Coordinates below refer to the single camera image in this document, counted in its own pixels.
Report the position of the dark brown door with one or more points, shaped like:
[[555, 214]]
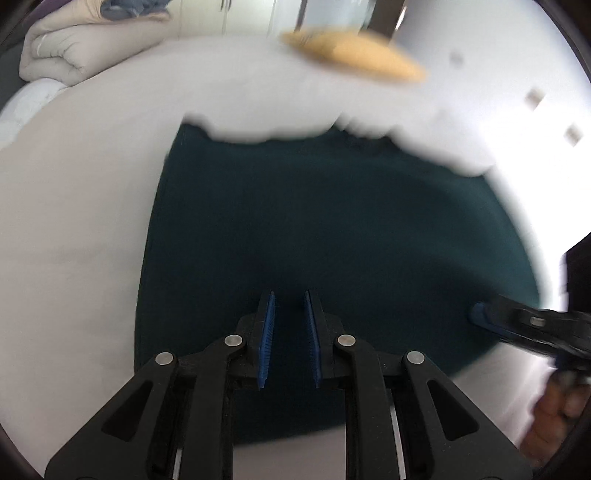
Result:
[[388, 14]]

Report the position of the beige folded duvet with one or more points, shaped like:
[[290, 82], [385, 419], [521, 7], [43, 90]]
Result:
[[69, 46]]

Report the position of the yellow pillow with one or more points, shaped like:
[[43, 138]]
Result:
[[364, 57]]

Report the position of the blue grey folded blanket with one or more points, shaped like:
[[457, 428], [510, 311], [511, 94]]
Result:
[[134, 8]]

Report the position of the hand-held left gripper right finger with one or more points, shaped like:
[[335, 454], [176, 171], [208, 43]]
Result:
[[312, 341]]

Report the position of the dark grey padded headboard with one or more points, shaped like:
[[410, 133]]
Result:
[[8, 78]]

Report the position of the white wardrobe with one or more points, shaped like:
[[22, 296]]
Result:
[[249, 16]]

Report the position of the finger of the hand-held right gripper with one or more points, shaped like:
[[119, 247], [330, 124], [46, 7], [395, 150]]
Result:
[[579, 267], [512, 321]]

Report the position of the person's right hand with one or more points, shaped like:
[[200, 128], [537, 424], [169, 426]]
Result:
[[554, 415]]

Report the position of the beige wall socket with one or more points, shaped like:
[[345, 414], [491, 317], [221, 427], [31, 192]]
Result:
[[535, 98], [573, 134]]

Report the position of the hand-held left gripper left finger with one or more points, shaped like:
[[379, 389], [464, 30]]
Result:
[[267, 341]]

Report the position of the dark green sweater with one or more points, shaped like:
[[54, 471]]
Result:
[[323, 230]]

